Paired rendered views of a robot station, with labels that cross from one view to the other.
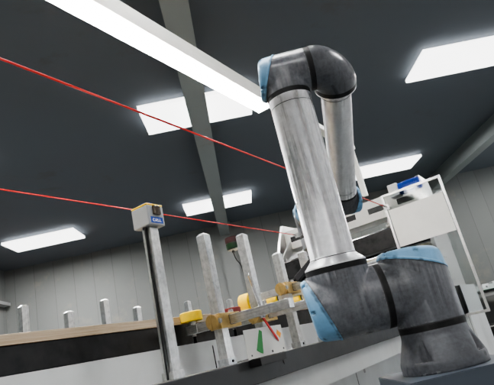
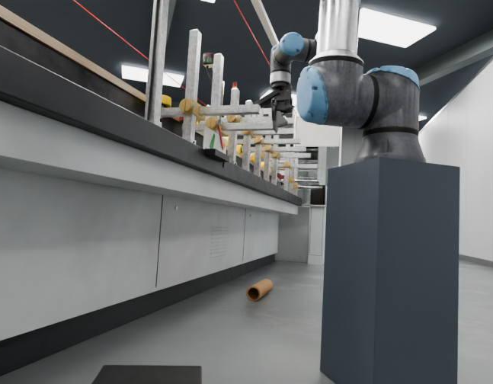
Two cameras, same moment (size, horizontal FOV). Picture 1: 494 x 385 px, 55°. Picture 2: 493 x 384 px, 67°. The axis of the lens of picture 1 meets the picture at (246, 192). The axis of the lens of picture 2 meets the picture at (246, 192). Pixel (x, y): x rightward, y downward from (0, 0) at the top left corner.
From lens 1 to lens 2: 48 cm
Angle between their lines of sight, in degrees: 19
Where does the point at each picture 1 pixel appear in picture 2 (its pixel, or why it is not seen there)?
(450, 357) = (407, 152)
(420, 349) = (383, 144)
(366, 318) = (352, 108)
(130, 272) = not seen: hidden behind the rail
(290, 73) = not seen: outside the picture
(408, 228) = (306, 134)
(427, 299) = (402, 109)
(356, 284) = (355, 78)
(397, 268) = (387, 79)
